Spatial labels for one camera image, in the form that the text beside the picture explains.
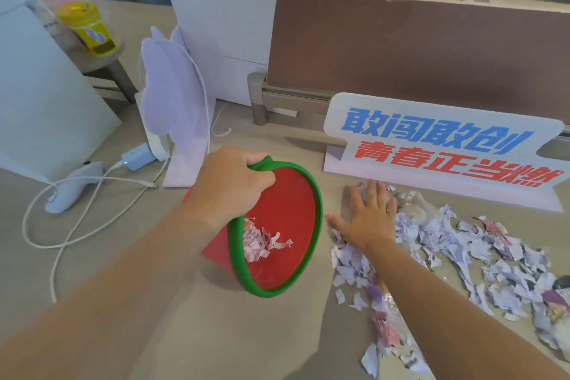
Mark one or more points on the person's left hand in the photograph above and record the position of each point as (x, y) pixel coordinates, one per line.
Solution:
(225, 188)

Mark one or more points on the person's right hand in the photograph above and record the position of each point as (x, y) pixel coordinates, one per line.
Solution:
(369, 226)

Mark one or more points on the person's right thumb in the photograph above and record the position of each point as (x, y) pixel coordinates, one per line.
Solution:
(339, 224)

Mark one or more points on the person's right little finger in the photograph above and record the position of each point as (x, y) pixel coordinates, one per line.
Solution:
(392, 208)

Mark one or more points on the person's left thumb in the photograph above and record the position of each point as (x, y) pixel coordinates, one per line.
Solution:
(260, 181)

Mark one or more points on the person's right middle finger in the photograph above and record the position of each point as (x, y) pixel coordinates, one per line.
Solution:
(373, 197)

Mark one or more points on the red bin with green rim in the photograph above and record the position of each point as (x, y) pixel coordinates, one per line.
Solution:
(291, 197)

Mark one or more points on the person's left forearm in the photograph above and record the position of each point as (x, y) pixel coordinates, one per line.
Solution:
(102, 295)

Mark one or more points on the person's right forearm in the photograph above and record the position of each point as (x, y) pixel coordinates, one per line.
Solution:
(454, 317)

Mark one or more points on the paper scraps inside bin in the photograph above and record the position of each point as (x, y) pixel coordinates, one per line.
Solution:
(262, 241)

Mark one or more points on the pile of torn paper scraps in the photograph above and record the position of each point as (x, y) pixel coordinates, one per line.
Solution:
(449, 239)

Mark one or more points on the white sign with coloured letters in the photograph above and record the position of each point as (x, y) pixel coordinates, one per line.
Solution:
(445, 143)

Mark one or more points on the white round device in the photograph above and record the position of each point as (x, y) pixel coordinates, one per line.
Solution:
(156, 146)

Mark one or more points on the white flower-shaped standing sign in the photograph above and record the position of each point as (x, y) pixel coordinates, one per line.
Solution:
(176, 94)

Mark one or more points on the white charger adapter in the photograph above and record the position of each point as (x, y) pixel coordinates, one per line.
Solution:
(137, 157)

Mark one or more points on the brown desk partition panel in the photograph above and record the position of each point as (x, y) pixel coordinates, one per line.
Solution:
(400, 50)

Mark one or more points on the large white box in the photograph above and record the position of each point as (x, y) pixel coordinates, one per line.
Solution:
(231, 14)

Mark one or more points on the black object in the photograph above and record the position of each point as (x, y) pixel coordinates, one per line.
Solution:
(563, 282)

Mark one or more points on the white handheld controller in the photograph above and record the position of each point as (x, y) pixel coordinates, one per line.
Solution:
(71, 190)

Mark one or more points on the yellow drink cup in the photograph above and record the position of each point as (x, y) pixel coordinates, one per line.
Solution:
(87, 28)

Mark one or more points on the white board box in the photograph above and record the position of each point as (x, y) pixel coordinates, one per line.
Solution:
(40, 94)

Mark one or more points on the grey partition bracket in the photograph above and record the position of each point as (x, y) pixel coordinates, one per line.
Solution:
(262, 97)

